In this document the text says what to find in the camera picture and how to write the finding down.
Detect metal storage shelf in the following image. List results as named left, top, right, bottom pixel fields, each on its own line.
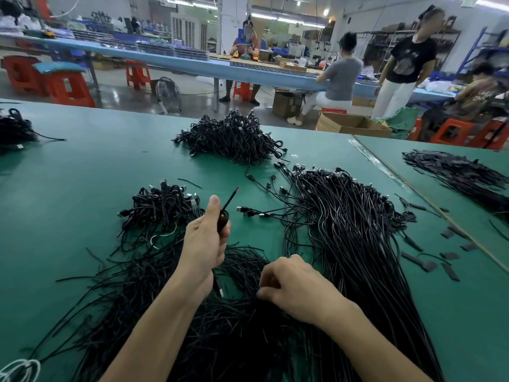
left=358, top=26, right=462, bottom=76

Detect heap of black cables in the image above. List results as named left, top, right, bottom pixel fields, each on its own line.
left=0, top=107, right=66, bottom=148
left=172, top=109, right=287, bottom=164

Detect blue metal rack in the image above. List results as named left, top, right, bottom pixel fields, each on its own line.
left=457, top=26, right=509, bottom=75

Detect open cardboard box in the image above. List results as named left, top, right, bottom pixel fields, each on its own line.
left=315, top=112, right=393, bottom=137

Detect single black cable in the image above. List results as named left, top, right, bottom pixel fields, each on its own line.
left=215, top=185, right=240, bottom=237

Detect bunch of white wire rings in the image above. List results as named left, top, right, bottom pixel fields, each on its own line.
left=0, top=359, right=41, bottom=382

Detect person's left forearm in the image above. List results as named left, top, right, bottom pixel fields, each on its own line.
left=99, top=278, right=212, bottom=382

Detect small cluster of knotted cables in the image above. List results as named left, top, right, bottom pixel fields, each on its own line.
left=118, top=180, right=204, bottom=251

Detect bundle of long black cables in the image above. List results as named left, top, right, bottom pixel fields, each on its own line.
left=239, top=161, right=445, bottom=382

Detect white pillar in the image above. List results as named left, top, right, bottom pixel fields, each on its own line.
left=218, top=0, right=249, bottom=54

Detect long blue workbench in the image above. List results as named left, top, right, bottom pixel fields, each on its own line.
left=0, top=34, right=454, bottom=104

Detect red plastic stool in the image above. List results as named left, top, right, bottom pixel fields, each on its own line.
left=234, top=82, right=254, bottom=102
left=429, top=117, right=509, bottom=150
left=125, top=61, right=152, bottom=91
left=0, top=55, right=45, bottom=96

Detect pile of black cables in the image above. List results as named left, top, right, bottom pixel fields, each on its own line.
left=32, top=180, right=327, bottom=382

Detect person's right forearm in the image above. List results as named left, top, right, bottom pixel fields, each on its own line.
left=318, top=302, right=434, bottom=382

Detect scattered dark tie pieces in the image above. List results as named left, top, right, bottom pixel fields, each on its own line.
left=395, top=195, right=478, bottom=282

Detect green bag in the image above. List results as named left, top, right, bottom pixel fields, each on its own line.
left=387, top=106, right=423, bottom=138

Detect red stool with blue seat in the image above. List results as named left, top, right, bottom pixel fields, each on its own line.
left=33, top=61, right=96, bottom=108

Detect small cardboard box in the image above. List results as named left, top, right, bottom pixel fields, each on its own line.
left=272, top=90, right=305, bottom=118

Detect pile of white bags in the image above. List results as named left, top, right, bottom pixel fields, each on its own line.
left=422, top=79, right=458, bottom=96

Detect grey floor fan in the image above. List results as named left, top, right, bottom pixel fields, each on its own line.
left=153, top=76, right=183, bottom=115

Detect person's right hand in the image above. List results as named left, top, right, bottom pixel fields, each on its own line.
left=256, top=254, right=351, bottom=331

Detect spread of straight black cables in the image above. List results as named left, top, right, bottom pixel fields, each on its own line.
left=402, top=149, right=509, bottom=220

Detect person's left hand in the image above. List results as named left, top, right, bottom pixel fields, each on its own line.
left=175, top=195, right=233, bottom=299

